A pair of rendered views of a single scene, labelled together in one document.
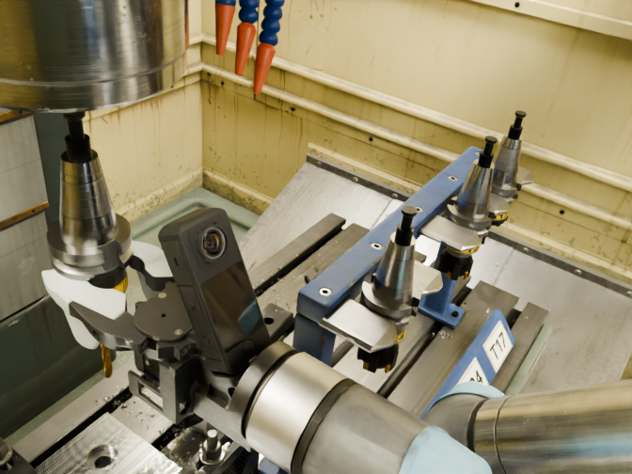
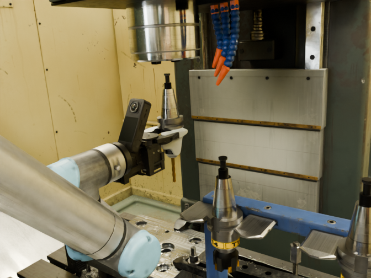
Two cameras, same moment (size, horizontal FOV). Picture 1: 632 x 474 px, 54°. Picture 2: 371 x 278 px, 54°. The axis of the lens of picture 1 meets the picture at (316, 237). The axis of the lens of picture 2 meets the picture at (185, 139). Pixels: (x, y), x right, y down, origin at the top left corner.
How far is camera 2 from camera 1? 85 cm
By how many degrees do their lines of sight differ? 86
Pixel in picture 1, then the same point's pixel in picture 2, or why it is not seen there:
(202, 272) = (128, 113)
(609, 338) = not seen: outside the picture
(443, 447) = (64, 162)
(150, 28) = (141, 40)
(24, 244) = (302, 192)
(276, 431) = not seen: hidden behind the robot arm
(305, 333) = not seen: hidden behind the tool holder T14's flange
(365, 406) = (86, 153)
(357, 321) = (200, 209)
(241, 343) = (123, 141)
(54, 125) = (342, 146)
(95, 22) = (131, 37)
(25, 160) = (311, 151)
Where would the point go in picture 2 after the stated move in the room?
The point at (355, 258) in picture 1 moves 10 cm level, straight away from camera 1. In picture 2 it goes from (249, 202) to (307, 203)
